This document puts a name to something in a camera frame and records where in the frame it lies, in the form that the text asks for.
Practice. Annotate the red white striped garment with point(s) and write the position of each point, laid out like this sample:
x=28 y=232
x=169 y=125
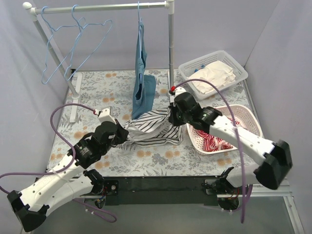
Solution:
x=211 y=143

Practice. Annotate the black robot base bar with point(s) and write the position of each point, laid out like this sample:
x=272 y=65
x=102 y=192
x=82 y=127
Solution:
x=148 y=190

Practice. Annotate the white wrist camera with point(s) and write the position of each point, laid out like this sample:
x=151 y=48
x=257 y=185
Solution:
x=104 y=116
x=177 y=91

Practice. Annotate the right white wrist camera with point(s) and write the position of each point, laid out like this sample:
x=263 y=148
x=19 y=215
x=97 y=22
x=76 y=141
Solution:
x=177 y=91

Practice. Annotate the floral table cloth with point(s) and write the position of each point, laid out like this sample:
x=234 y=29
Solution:
x=114 y=89

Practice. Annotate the white plastic laundry basket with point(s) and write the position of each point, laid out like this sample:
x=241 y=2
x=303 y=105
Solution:
x=244 y=118

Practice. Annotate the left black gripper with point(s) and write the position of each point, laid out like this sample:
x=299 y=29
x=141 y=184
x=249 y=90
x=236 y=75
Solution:
x=122 y=132

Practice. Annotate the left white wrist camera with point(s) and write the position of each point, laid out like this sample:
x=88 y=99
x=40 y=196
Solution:
x=104 y=116

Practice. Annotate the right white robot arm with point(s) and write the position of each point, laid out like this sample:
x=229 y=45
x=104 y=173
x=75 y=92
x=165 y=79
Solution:
x=272 y=160

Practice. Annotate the blue hanger holding garment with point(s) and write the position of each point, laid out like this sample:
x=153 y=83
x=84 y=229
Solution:
x=139 y=19

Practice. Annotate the black white striped tank top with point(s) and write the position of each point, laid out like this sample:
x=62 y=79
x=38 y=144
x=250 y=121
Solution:
x=153 y=129

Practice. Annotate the light blue wire hanger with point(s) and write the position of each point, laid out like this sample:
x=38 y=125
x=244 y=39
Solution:
x=68 y=75

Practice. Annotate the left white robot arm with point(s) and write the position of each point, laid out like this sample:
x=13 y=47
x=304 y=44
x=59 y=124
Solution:
x=69 y=179

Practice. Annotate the white basket at back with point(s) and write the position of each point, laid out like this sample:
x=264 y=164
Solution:
x=201 y=89

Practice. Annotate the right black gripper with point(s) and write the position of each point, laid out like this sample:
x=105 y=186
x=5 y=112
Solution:
x=173 y=116

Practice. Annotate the cream white cloth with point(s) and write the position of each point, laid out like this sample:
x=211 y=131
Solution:
x=217 y=73

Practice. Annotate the grey white clothes rack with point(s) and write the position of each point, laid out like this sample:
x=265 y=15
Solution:
x=168 y=4

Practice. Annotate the blue hanging garment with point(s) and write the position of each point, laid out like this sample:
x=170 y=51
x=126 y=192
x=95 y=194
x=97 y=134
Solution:
x=145 y=85

